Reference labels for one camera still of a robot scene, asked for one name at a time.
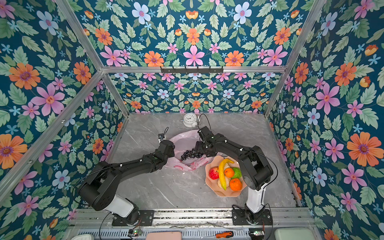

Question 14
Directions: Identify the pink flower-shaped bowl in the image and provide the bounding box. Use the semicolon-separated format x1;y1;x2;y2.
205;156;247;197

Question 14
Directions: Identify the fake black grapes bunch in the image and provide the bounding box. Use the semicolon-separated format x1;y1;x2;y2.
181;149;204;162

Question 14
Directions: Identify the fake green apple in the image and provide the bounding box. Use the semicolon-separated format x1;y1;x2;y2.
232;167;242;179

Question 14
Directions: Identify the small circuit board left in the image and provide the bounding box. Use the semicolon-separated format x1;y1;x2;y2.
128;229;143;237

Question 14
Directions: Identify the orange handled screwdriver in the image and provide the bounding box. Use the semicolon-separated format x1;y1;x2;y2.
200;231;234;239

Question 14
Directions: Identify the small circuit board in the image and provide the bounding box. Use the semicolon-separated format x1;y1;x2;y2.
128;229;143;237
249;229;265;240

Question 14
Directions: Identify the pale green box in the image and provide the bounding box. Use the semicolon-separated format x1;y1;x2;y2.
275;228;315;240

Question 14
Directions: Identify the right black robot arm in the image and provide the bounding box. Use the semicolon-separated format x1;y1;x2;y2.
196;127;274;215

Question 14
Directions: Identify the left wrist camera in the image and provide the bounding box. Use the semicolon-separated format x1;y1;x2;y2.
158;133;166;143

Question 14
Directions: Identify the small circuit board right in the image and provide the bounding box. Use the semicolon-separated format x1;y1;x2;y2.
249;229;265;240

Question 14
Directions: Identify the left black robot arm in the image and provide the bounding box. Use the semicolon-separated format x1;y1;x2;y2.
78;140;175;226

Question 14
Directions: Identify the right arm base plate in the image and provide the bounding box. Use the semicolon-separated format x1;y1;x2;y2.
231;205;273;226

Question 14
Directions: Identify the pink box front edge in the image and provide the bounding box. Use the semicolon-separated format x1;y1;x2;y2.
153;232;182;240

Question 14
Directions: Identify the pink plastic bag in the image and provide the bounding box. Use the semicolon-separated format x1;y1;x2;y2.
165;130;214;172

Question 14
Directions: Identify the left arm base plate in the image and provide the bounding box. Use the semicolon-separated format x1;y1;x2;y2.
112;210;155;227

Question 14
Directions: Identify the fake beige pear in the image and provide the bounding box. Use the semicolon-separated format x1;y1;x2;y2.
217;178;230;190

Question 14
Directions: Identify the fake yellow banana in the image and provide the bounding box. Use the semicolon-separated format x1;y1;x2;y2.
218;159;235;190

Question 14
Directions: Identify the fake persimmon orange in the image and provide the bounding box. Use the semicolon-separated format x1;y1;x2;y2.
229;178;243;192

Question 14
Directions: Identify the white alarm clock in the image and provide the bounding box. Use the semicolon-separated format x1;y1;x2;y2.
183;113;199;128

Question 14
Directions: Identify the fake red apple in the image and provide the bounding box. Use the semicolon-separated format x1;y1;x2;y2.
208;167;219;180

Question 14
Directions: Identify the white object front left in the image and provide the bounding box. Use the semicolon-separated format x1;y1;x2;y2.
71;234;95;240

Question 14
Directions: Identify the black hook rail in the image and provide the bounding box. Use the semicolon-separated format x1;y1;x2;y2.
160;67;224;74

